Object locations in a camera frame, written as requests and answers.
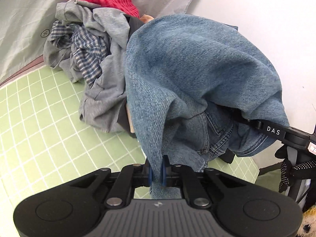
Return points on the blue checked shirt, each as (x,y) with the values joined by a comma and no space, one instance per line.
(87,49)

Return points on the black dotted gloved hand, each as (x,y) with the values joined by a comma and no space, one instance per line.
(290,173)

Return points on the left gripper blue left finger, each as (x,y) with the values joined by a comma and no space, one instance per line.
(148,174)

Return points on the grey crumpled garment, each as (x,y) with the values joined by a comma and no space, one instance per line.
(100,104)

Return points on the blue denim jeans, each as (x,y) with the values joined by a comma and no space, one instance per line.
(195,72)

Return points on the beige garment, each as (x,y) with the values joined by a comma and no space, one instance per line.
(146,18)

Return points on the black garment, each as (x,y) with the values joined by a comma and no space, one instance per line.
(131,111)

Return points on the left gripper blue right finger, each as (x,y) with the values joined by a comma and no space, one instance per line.
(165,170)

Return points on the grey carrot print sheet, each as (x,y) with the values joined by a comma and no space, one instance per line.
(25,25)

